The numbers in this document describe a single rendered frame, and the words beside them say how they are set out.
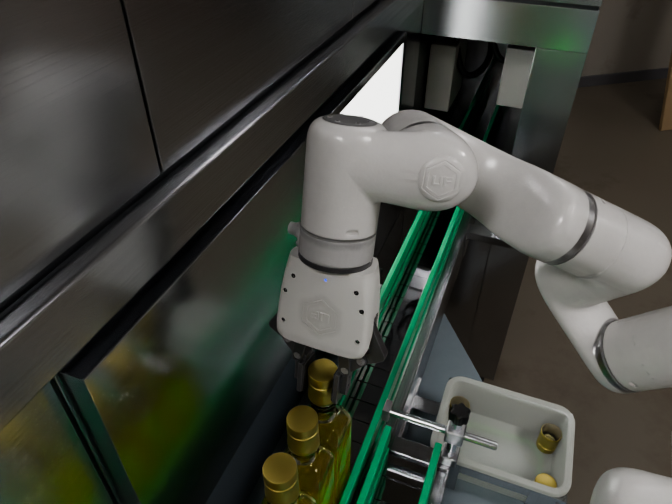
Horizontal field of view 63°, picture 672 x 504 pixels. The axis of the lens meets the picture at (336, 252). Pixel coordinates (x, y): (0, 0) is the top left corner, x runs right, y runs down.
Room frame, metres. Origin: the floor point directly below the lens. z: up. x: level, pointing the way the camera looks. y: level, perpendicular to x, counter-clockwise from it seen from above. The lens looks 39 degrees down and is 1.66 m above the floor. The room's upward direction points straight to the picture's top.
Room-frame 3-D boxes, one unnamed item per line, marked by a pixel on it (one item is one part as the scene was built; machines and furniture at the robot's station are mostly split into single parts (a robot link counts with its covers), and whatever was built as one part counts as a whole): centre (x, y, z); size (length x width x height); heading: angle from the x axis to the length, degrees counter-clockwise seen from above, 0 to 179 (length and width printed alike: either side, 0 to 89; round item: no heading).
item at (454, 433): (0.46, -0.15, 0.95); 0.17 x 0.03 x 0.12; 68
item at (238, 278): (0.69, 0.04, 1.15); 0.90 x 0.03 x 0.34; 158
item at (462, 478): (0.54, -0.26, 0.79); 0.27 x 0.17 x 0.08; 68
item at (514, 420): (0.53, -0.28, 0.80); 0.22 x 0.17 x 0.09; 68
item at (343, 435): (0.39, 0.01, 0.99); 0.06 x 0.06 x 0.21; 68
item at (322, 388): (0.39, 0.01, 1.15); 0.04 x 0.04 x 0.04
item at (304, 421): (0.34, 0.04, 1.14); 0.04 x 0.04 x 0.04
